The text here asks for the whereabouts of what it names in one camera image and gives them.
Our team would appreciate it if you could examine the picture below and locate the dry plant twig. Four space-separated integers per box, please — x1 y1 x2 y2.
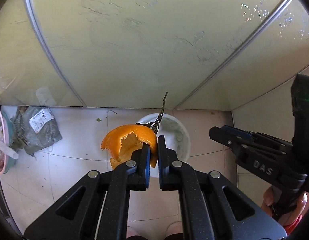
136 92 168 134

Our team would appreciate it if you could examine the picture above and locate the person's right hand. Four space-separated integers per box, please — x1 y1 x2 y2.
261 186 308 235

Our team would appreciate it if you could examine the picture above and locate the grey parcel bag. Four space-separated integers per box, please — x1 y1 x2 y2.
10 106 62 155

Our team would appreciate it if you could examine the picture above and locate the orange peel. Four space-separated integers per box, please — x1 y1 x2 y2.
100 124 158 169

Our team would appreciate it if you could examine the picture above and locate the pink plastic basin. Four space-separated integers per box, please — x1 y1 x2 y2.
0 109 19 176

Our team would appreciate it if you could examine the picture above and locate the white trash bin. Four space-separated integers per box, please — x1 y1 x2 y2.
135 113 191 178

